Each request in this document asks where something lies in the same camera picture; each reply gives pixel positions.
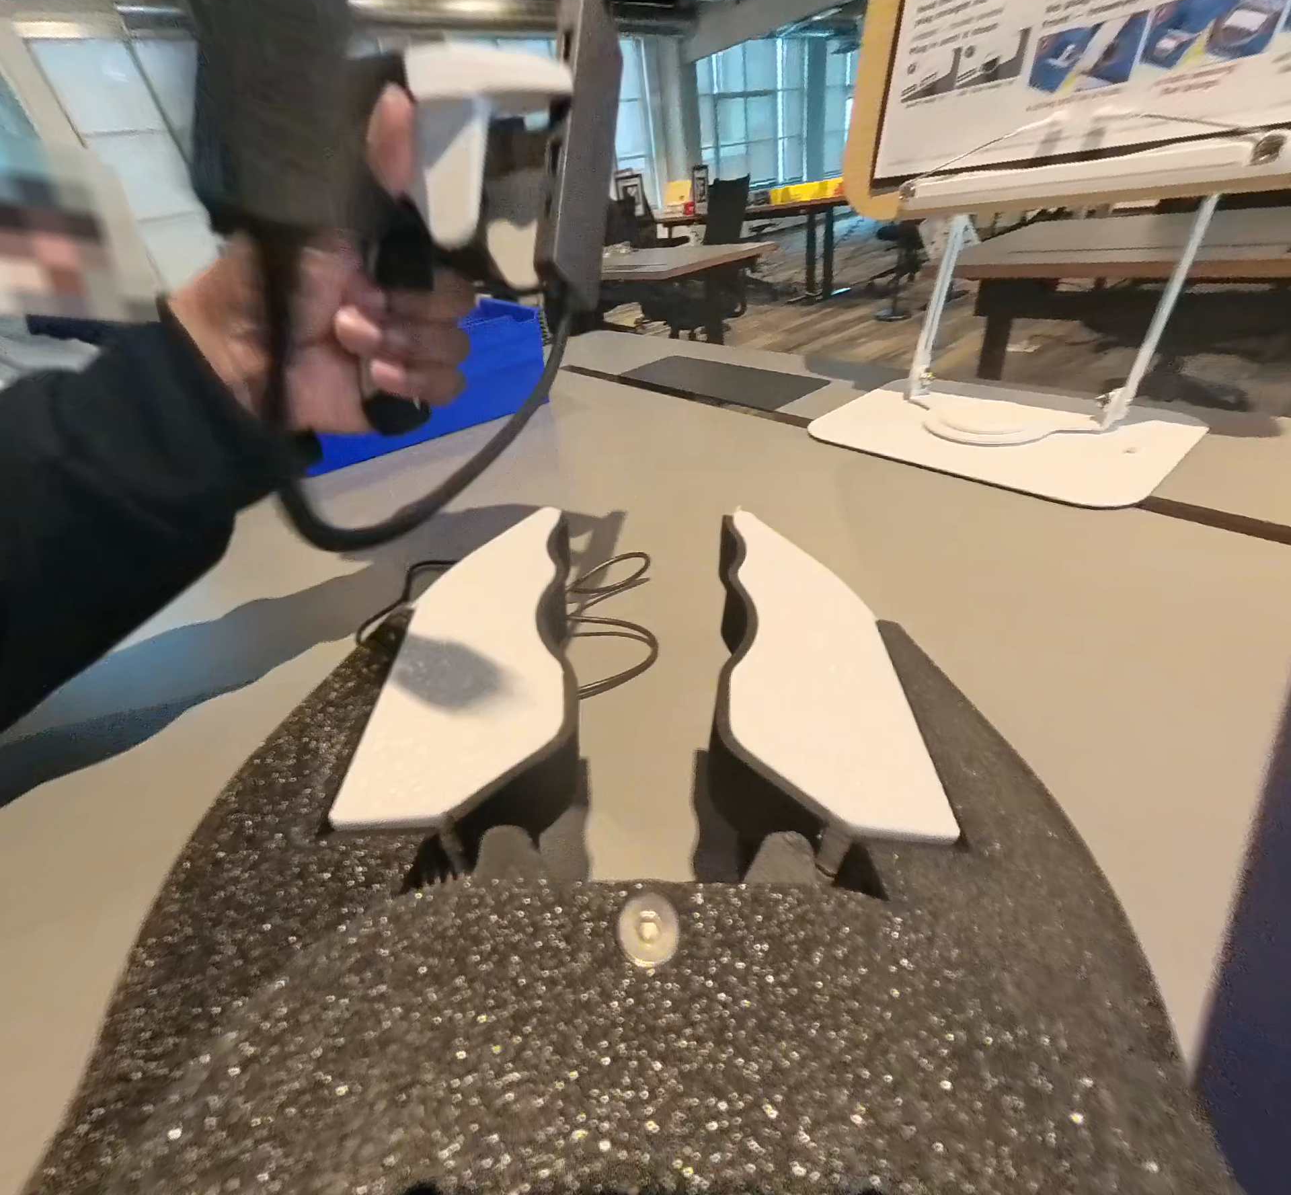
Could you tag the row of yellow bins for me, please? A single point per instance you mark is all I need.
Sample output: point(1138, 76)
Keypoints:
point(813, 193)

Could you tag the blue plastic bin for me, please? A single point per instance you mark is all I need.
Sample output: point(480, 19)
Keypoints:
point(1252, 1014)
point(485, 378)

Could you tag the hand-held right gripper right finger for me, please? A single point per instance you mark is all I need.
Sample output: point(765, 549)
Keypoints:
point(828, 701)

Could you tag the white desk mat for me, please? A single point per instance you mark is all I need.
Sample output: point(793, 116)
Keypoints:
point(1110, 469)

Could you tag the long wooden desk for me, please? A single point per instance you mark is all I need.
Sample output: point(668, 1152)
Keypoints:
point(1110, 253)
point(686, 260)

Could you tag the black office chair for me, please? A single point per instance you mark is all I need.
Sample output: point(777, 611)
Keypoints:
point(726, 207)

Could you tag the beige board on stand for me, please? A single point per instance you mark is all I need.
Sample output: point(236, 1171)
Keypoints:
point(868, 56)

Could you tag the person's left hand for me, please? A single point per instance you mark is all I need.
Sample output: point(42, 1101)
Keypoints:
point(323, 338)

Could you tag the grey usb hub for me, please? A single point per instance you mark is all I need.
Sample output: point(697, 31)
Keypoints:
point(586, 156)

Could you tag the instruction sheet on stand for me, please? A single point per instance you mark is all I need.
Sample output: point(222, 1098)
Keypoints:
point(989, 423)

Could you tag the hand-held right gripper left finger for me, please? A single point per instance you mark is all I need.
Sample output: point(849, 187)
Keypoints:
point(465, 701)

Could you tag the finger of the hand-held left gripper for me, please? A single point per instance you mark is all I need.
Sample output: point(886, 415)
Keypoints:
point(455, 156)
point(515, 247)

